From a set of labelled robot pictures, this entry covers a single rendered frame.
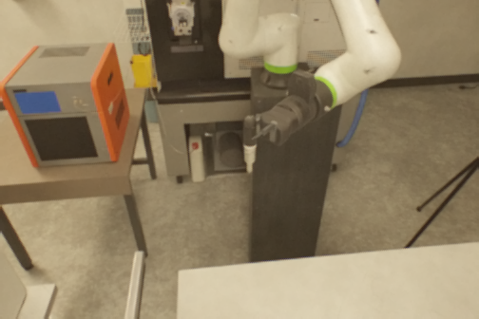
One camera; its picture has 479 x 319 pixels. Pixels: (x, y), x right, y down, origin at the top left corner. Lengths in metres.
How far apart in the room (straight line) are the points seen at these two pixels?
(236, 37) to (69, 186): 1.02
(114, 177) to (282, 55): 0.91
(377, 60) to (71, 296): 1.90
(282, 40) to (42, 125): 1.05
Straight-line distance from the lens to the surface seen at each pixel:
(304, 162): 1.49
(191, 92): 2.15
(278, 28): 1.24
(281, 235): 1.81
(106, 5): 3.25
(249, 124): 0.69
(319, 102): 0.84
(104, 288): 2.22
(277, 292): 1.04
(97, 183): 1.74
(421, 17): 3.78
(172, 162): 2.42
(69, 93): 1.59
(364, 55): 0.85
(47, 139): 1.75
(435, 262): 1.21
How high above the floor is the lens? 1.80
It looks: 35 degrees down
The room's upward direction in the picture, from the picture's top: straight up
